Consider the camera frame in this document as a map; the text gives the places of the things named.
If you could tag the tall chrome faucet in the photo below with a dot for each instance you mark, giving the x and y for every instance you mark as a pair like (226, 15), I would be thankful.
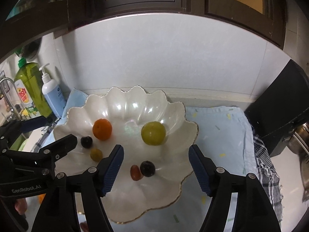
(7, 82)

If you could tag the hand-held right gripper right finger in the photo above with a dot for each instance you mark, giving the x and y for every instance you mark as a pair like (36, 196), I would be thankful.
(201, 171)

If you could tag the person's left hand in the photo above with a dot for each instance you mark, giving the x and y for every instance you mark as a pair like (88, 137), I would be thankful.
(20, 207)

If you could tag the light blue cloth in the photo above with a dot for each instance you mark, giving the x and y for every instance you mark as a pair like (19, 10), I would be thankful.
(217, 137)

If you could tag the green grape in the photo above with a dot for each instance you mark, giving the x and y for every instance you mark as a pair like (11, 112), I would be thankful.
(96, 155)

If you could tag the dark round strainer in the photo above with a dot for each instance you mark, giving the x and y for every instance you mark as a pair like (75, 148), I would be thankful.
(32, 50)

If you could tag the dark purple grape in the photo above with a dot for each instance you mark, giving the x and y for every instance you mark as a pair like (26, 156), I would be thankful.
(147, 168)
(86, 141)

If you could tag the checkered fringed cloth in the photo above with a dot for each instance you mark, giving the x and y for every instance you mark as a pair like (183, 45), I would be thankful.
(265, 169)

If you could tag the black knife block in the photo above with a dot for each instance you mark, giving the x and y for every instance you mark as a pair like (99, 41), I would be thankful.
(277, 116)

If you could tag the green dish soap bottle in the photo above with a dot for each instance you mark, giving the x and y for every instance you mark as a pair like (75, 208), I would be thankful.
(31, 87)

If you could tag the orange tangerine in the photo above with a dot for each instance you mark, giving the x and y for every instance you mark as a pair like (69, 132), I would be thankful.
(41, 198)
(102, 129)

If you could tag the green plum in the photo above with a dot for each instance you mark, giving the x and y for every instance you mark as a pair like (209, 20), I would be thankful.
(153, 133)

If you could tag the large steel pot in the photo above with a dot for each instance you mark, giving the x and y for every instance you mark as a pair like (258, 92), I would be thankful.
(301, 137)

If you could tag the blue pump bottle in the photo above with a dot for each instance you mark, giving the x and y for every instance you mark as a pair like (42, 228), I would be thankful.
(52, 94)

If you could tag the white scalloped bowl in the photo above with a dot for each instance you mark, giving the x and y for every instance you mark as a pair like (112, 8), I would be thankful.
(128, 116)

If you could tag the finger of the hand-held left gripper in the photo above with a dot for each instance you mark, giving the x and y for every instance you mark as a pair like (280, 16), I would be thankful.
(33, 123)
(65, 143)

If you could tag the brown wooden window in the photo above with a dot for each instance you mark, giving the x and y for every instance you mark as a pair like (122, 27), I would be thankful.
(84, 4)

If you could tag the green plastic basin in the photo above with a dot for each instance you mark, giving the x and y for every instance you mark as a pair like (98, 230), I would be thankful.
(18, 145)

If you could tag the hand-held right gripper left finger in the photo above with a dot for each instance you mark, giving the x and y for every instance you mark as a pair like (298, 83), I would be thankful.
(112, 171)

